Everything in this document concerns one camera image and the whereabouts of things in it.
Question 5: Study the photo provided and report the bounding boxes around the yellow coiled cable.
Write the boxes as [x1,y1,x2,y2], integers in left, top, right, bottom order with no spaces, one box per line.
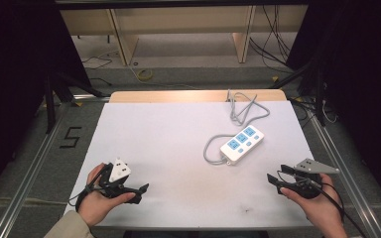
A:
[135,67,154,82]

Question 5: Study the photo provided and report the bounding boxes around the thin black floor cable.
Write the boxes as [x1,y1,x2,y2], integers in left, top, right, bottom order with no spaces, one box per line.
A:
[80,54,114,87]

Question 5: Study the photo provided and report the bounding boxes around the light wooden desk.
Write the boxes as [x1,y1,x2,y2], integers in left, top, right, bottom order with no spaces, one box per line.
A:
[59,4,310,66]

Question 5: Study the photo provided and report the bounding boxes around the metal floor rail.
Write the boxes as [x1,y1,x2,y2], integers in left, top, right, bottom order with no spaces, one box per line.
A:
[305,104,381,238]
[0,100,73,238]

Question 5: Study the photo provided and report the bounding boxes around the white floor cable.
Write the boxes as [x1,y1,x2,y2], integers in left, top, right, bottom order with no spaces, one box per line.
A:
[125,62,199,91]

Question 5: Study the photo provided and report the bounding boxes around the grey power strip cable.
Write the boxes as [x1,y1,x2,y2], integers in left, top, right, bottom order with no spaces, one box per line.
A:
[202,88,272,166]

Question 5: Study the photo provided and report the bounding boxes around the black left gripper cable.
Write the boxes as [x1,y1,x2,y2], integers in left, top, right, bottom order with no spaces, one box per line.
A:
[66,164,114,213]

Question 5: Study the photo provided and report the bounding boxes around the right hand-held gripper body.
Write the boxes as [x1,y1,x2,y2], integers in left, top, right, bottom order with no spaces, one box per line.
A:
[285,157,341,200]

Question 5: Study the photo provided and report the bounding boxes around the person's right hand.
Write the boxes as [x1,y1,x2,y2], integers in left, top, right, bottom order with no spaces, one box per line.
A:
[279,174,347,231]

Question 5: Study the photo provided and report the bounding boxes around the black hanging cables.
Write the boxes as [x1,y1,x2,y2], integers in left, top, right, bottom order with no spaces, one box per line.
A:
[248,4,296,74]

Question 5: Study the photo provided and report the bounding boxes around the white power strip blue sockets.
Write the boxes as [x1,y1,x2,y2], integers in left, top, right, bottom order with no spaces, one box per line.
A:
[219,124,265,166]

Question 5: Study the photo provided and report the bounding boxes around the black curtain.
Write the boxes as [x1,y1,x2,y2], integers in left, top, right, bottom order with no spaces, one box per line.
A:
[285,0,381,214]
[0,0,92,206]

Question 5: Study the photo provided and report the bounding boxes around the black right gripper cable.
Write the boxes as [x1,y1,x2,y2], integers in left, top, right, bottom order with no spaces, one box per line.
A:
[276,170,368,238]

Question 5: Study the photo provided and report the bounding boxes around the person's left hand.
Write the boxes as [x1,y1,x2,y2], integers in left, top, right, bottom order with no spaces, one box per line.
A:
[77,163,137,228]

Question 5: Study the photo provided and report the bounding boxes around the black metal stand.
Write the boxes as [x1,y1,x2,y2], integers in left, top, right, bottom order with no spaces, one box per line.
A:
[43,71,111,135]
[270,59,327,128]

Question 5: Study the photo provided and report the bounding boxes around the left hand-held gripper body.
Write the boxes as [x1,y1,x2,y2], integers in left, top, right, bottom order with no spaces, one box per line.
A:
[98,157,137,200]

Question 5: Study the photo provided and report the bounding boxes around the white table sheet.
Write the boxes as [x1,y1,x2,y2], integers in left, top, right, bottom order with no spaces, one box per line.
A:
[63,100,316,230]

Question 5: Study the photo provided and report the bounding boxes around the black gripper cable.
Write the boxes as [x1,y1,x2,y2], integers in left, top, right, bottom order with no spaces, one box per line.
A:
[66,164,114,213]
[276,170,368,238]

